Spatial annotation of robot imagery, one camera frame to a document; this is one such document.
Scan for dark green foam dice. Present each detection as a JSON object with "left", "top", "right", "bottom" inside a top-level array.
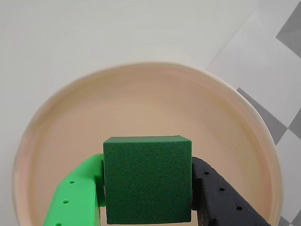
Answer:
[{"left": 103, "top": 135, "right": 193, "bottom": 225}]

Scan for grey white checkerboard mat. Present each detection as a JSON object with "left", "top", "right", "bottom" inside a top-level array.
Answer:
[{"left": 204, "top": 0, "right": 301, "bottom": 226}]

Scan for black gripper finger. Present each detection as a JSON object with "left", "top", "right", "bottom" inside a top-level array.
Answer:
[{"left": 190, "top": 156, "right": 272, "bottom": 226}]

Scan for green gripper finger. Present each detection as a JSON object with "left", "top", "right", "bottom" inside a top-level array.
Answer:
[{"left": 43, "top": 153, "right": 106, "bottom": 226}]

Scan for beige round plate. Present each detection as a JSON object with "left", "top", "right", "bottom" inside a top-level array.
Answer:
[{"left": 11, "top": 61, "right": 282, "bottom": 226}]

